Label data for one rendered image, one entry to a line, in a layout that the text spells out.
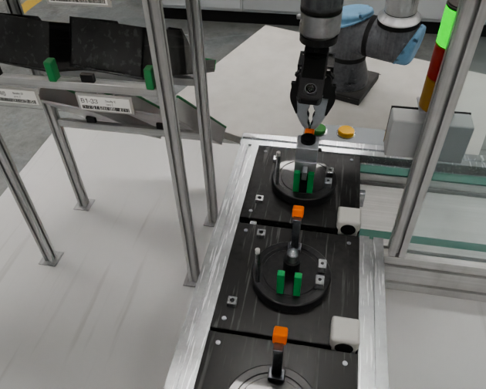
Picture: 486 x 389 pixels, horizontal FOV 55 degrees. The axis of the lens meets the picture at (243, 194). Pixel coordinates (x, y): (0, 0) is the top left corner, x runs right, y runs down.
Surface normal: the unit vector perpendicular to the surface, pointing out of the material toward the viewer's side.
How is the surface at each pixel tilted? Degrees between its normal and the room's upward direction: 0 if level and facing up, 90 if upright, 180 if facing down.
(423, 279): 90
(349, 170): 0
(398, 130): 90
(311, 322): 0
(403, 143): 90
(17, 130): 0
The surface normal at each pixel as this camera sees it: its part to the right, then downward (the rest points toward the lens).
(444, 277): -0.18, 0.68
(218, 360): -0.02, -0.73
